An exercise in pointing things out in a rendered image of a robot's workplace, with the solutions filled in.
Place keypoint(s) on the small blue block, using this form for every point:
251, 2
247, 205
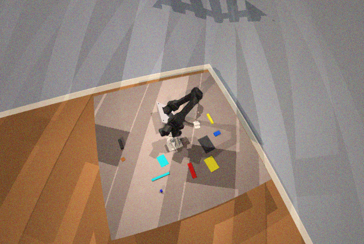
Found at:
216, 133

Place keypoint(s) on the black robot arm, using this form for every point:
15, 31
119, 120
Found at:
194, 97

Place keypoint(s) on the red flat bar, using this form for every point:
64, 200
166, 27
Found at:
192, 171

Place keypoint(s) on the yellow flat rectangular plate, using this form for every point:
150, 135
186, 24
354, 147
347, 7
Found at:
211, 163

